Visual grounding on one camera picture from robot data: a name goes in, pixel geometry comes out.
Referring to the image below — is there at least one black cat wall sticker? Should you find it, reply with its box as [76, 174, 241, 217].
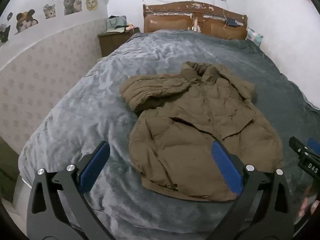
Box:
[0, 24, 11, 43]

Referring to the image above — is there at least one olive brown puffer jacket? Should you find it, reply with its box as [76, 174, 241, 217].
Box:
[119, 61, 284, 202]

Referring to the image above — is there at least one pastel checked pillow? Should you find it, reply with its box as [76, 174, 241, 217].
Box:
[246, 27, 264, 47]

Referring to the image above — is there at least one grey plush bed blanket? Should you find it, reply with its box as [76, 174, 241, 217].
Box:
[19, 29, 320, 240]

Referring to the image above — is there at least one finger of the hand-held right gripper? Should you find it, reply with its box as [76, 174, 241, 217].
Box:
[307, 137, 320, 155]
[289, 136, 312, 157]

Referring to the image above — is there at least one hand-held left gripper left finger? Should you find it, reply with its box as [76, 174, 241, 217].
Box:
[26, 141, 118, 240]

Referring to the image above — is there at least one brown wooden padded headboard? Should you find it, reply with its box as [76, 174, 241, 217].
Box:
[143, 1, 248, 40]

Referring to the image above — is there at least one pile of green clothes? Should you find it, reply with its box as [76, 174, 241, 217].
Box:
[104, 15, 133, 33]

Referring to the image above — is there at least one person's right hand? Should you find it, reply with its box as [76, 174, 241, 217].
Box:
[297, 184, 320, 220]

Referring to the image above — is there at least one tabby kitten wall sticker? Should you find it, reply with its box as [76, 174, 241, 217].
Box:
[43, 4, 56, 19]

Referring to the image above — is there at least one calico cat wall sticker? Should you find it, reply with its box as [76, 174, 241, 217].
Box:
[15, 9, 39, 33]

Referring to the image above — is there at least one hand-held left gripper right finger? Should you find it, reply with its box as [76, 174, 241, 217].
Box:
[207, 140, 294, 240]

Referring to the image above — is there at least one brown wooden nightstand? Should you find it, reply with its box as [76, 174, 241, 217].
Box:
[97, 27, 140, 57]

